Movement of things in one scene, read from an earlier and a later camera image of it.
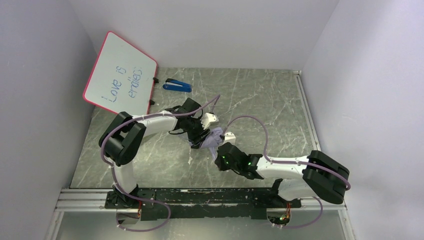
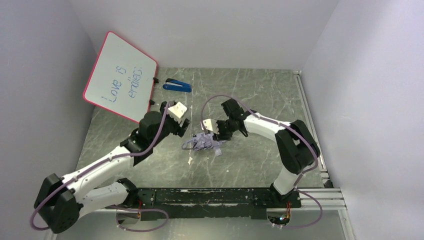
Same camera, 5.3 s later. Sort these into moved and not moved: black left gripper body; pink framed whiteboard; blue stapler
Moved: black left gripper body
Not moved: blue stapler; pink framed whiteboard
